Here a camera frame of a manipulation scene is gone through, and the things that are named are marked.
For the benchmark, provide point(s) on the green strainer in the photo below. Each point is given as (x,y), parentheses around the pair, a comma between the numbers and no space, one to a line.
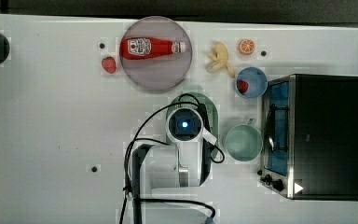
(213,109)

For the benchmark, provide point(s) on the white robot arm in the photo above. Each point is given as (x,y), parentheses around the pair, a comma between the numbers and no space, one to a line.
(185,161)

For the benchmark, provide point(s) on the grey round plate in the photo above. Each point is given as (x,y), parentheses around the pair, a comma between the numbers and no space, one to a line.
(162,73)

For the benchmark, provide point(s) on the strawberry in blue bowl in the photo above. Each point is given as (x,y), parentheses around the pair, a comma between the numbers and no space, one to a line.
(242,86)

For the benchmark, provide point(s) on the green mug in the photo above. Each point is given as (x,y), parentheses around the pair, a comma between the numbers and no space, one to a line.
(244,142)

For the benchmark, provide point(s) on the peeled banana toy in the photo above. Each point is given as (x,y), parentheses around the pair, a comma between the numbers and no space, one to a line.
(219,56)

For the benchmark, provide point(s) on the blue bowl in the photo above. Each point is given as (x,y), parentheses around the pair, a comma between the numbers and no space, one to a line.
(256,79)

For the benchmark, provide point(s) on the red ketchup bottle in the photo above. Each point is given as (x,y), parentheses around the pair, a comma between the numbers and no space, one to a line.
(142,48)

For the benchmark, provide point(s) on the red toy strawberry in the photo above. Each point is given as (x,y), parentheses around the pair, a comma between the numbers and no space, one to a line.
(109,65)

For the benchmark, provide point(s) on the orange slice toy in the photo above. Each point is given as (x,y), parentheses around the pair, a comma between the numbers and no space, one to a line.
(246,47)

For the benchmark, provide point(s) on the black toaster oven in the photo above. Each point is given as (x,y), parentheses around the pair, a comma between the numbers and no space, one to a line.
(310,137)

